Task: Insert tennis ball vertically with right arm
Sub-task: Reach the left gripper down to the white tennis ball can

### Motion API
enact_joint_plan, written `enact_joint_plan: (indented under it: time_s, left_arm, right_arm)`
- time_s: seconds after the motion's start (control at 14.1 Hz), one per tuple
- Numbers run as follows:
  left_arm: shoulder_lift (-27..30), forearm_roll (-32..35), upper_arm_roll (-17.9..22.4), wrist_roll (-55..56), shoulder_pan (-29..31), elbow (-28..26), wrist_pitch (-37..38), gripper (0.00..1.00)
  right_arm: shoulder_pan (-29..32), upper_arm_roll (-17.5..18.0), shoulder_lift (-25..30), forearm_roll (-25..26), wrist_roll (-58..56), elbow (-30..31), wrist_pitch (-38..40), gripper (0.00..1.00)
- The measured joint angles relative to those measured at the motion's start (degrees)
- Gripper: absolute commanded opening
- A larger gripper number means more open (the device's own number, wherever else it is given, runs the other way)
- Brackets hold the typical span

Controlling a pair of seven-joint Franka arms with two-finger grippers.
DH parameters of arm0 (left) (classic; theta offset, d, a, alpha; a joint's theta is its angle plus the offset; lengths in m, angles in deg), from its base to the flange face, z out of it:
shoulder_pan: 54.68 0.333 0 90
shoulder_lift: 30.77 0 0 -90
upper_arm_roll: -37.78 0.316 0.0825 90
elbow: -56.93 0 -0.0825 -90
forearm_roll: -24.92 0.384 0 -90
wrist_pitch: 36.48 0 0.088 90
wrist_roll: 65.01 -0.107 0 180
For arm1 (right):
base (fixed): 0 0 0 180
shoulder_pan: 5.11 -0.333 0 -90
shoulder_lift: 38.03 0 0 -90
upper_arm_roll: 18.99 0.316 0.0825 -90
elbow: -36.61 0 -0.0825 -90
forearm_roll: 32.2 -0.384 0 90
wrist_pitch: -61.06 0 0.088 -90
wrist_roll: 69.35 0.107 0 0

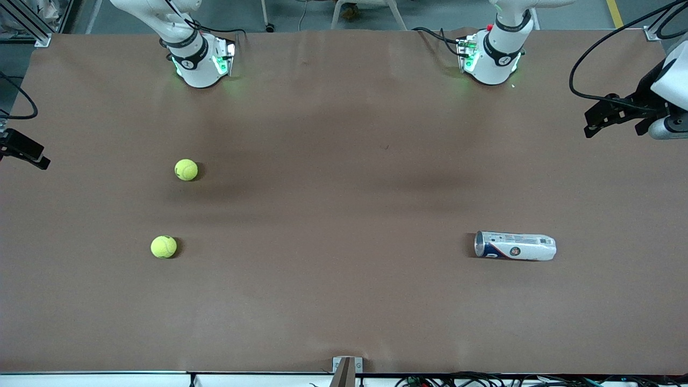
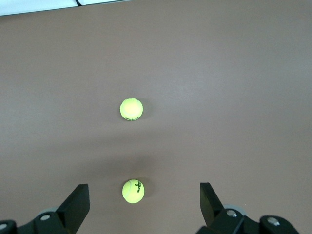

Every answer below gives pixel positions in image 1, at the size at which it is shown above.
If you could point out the yellow tennis ball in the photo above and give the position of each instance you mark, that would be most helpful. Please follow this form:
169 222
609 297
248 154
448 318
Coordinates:
163 246
186 170

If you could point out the white pole with caster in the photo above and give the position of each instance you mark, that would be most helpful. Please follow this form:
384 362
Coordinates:
268 27

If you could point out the clear tennis ball can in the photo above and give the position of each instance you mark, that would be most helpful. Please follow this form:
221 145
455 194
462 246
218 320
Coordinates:
524 247

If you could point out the grey metal edge bracket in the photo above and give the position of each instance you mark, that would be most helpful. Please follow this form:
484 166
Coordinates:
359 365

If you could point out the aluminium frame post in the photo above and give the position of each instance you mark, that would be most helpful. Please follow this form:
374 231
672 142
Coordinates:
651 34
43 40

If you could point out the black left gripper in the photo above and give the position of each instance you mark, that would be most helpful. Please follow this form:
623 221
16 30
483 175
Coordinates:
643 98

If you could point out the dark camera mount post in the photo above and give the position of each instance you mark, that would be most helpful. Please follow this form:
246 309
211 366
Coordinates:
344 377

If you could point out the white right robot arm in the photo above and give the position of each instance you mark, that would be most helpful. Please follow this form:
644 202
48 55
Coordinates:
196 72

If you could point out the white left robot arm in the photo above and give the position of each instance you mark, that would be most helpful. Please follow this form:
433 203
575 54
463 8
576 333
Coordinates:
497 64

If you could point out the white stool legs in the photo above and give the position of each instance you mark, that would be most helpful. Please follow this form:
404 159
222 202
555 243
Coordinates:
400 19

